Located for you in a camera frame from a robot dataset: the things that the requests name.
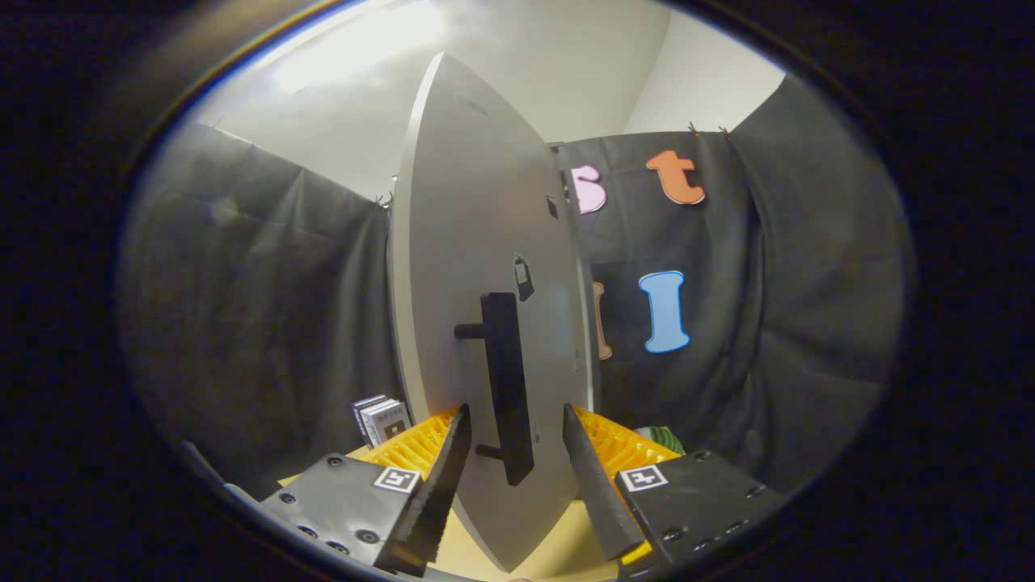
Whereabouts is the stack of books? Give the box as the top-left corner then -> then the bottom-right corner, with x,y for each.
352,394 -> 413,449

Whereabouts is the black backdrop cloth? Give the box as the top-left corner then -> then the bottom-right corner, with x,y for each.
117,77 -> 919,504

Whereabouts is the watermelon slice cushion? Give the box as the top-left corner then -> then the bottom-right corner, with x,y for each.
635,426 -> 686,458

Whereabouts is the black door handle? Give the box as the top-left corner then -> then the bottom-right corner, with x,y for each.
454,293 -> 536,487

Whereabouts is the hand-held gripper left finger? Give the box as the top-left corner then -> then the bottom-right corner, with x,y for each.
260,403 -> 472,578

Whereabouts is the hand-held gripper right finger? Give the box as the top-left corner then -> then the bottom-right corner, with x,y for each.
562,403 -> 785,579

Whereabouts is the white shoe cabinet door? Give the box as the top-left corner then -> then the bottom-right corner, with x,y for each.
388,53 -> 599,573

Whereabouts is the grey shoe cabinet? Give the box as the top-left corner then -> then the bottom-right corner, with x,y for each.
550,141 -> 604,413

